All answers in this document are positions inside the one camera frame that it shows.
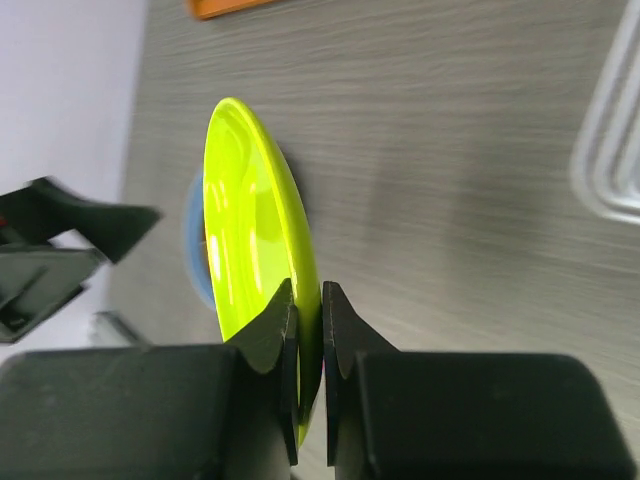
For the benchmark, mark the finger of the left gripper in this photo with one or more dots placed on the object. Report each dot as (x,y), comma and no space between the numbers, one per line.
(43,209)
(36,282)

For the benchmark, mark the blue plate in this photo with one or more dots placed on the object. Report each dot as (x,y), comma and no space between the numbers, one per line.
(194,245)

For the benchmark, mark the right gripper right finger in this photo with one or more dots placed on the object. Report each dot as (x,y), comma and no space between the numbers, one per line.
(394,414)

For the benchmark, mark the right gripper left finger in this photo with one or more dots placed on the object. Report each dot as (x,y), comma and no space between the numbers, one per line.
(202,411)

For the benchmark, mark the green plate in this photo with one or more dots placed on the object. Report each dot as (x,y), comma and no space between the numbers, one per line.
(258,235)

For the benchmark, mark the orange wooden shelf rack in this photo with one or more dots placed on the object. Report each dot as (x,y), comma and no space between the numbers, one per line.
(208,9)

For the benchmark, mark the white wire dish rack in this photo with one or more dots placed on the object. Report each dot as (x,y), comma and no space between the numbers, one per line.
(604,163)

